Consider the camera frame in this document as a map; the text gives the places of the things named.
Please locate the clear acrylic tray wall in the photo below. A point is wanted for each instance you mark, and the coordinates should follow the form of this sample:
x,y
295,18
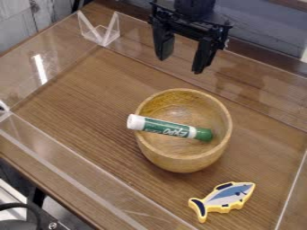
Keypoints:
x,y
95,195

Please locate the clear acrylic corner bracket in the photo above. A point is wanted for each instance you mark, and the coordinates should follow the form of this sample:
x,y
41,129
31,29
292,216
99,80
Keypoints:
x,y
101,35

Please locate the green Expo marker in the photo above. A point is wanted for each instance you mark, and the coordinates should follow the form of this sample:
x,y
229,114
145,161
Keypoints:
x,y
163,127

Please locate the brown wooden bowl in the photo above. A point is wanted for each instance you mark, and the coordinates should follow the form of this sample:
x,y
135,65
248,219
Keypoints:
x,y
189,107

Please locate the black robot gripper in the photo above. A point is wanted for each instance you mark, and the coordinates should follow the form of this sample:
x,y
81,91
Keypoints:
x,y
193,19

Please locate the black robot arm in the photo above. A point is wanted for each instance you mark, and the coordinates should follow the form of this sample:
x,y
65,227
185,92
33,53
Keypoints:
x,y
192,19

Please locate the yellow blue fish toy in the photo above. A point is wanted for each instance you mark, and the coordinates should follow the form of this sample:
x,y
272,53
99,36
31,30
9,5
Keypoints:
x,y
228,196

